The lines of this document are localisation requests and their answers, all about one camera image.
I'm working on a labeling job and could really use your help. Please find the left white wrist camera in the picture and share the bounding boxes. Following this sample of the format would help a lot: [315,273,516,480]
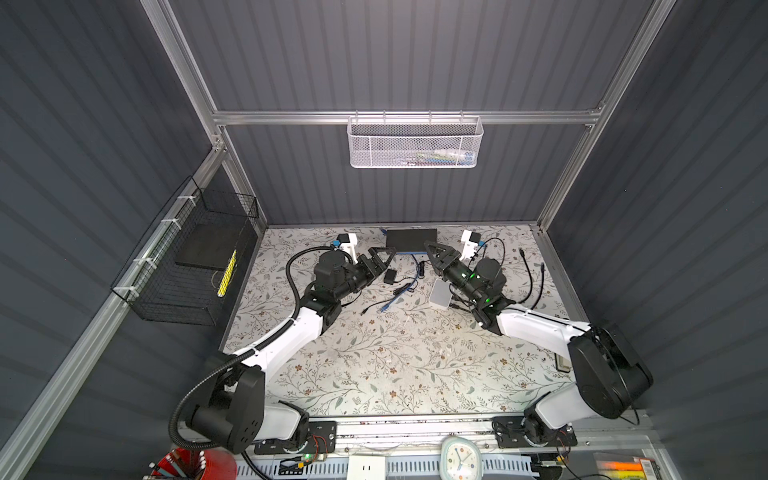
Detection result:
[332,233,358,264]

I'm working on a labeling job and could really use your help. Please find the red pen cup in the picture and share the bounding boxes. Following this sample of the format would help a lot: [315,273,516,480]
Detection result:
[143,447,238,480]

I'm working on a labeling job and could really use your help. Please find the yellow striped item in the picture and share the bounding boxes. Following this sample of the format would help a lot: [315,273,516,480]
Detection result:
[217,250,237,298]

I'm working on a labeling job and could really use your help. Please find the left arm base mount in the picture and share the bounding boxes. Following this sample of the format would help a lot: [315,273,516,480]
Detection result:
[253,420,338,455]

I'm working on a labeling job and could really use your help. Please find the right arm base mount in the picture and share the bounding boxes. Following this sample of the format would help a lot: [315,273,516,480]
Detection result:
[491,415,578,448]

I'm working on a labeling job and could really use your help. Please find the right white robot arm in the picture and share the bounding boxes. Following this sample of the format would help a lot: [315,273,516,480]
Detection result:
[424,241,654,445]

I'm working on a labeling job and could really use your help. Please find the large black power adapter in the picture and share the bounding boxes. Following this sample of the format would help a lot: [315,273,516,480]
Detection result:
[361,256,425,314]

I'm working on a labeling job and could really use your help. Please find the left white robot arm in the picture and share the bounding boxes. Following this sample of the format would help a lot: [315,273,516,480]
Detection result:
[168,245,396,454]

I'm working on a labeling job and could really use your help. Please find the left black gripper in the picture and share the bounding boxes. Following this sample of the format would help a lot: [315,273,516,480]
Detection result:
[332,247,394,305]

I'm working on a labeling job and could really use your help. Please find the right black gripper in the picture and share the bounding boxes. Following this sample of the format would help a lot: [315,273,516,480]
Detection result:
[426,241,484,308]

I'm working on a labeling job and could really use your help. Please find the black wire basket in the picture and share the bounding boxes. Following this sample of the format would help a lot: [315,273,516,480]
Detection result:
[112,178,260,327]

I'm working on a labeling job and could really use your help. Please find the white desk clock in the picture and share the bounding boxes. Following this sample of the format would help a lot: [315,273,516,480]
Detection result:
[439,436,483,480]

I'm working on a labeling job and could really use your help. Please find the small black power adapter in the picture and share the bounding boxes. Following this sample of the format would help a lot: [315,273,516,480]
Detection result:
[555,355,572,374]

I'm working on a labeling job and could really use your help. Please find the white power socket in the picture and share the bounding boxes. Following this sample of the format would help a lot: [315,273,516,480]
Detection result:
[346,455,387,480]

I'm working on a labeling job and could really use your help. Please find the blue ethernet cable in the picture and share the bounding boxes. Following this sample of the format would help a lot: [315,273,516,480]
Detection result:
[379,227,421,313]

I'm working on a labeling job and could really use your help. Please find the white wire mesh basket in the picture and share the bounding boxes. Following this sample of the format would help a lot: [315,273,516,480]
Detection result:
[346,114,484,169]

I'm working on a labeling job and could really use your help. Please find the white network switch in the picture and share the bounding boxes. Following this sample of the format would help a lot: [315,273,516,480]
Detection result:
[429,278,452,310]

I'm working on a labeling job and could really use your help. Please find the black box in basket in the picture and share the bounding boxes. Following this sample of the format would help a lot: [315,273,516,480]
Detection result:
[174,224,241,271]

